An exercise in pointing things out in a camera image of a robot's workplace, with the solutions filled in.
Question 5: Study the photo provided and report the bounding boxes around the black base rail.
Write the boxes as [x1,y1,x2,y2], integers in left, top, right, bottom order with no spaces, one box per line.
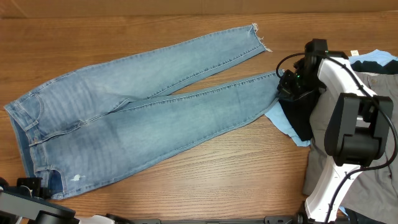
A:
[105,213,349,224]

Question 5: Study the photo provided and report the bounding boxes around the grey shorts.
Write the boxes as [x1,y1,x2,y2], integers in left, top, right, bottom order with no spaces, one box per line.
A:
[302,72,398,224]

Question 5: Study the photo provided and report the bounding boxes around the black garment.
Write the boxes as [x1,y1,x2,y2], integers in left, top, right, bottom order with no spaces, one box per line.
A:
[279,56,394,141]

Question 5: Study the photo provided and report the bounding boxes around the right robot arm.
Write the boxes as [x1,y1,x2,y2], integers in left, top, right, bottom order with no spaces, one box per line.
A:
[277,39,397,223]

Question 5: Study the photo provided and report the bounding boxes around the light blue t-shirt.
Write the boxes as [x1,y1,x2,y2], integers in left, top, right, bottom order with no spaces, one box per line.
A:
[266,50,397,223]

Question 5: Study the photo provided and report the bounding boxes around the light blue denim jeans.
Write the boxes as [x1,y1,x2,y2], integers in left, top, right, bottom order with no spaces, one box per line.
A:
[5,24,279,200]

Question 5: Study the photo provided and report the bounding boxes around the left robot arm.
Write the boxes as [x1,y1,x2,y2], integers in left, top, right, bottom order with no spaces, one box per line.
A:
[1,179,132,224]

